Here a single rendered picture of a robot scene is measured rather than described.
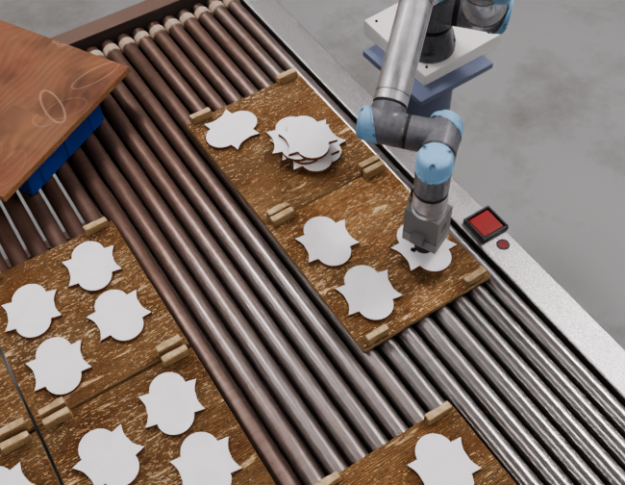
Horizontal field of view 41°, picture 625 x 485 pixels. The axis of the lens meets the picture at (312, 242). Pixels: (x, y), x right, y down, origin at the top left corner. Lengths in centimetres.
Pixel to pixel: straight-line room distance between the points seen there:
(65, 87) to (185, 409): 95
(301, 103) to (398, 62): 52
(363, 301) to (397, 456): 36
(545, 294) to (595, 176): 157
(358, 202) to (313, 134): 22
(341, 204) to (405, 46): 43
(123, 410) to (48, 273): 41
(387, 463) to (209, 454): 35
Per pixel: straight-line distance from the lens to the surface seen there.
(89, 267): 202
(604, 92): 385
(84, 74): 233
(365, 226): 201
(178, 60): 250
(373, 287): 190
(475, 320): 191
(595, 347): 193
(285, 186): 210
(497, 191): 336
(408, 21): 188
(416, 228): 185
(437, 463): 172
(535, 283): 199
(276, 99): 231
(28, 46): 246
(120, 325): 191
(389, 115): 180
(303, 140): 213
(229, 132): 223
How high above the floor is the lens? 252
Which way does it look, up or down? 53 degrees down
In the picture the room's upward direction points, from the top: 3 degrees counter-clockwise
